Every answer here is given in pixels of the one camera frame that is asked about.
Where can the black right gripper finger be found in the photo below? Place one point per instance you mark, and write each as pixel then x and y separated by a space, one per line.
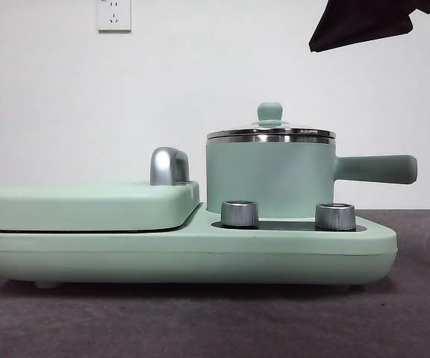
pixel 357 26

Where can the glass pot lid green knob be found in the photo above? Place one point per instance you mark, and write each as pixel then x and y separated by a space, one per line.
pixel 269 112

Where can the silver control knob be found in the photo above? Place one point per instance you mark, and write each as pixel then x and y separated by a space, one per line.
pixel 239 214
pixel 335 216

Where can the black glossy control panel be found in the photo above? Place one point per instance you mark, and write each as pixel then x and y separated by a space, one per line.
pixel 286 225

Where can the mint green breakfast machine base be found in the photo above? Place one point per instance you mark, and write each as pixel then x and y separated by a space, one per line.
pixel 200 253

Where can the white wall socket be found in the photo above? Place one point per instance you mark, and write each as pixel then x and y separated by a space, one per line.
pixel 114 15

